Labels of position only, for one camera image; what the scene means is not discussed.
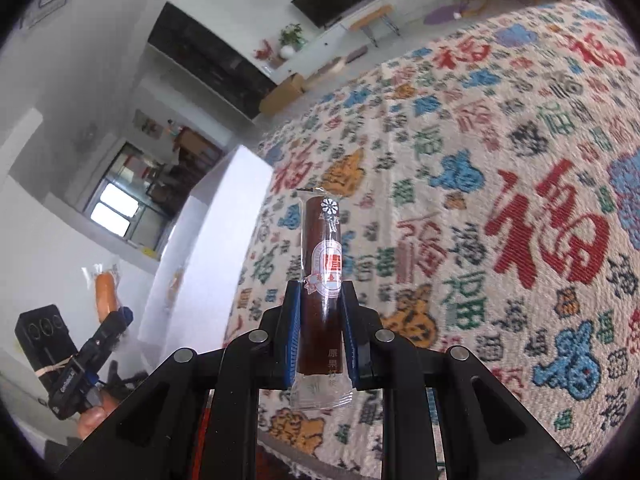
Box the leafy plant white vase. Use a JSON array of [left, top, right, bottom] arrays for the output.
[[279, 23, 306, 60]]

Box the red flower vase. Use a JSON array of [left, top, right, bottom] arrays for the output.
[[253, 39, 274, 62]]

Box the white storage box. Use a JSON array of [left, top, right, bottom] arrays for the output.
[[137, 145, 272, 372]]

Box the dark tall cabinet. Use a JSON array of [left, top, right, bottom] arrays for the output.
[[148, 2, 276, 119]]

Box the small bread bun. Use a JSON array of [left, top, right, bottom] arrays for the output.
[[82, 263, 120, 323]]

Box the patterned woven tablecloth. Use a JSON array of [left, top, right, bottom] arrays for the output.
[[226, 1, 639, 467]]

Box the white tv cabinet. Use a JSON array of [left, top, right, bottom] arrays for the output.
[[264, 0, 451, 84]]

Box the brown hawthorn roll stick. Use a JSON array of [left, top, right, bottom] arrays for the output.
[[291, 188, 352, 411]]

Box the cardboard box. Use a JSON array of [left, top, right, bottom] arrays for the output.
[[259, 74, 305, 117]]

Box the small wooden bench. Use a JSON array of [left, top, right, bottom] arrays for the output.
[[348, 4, 401, 48]]

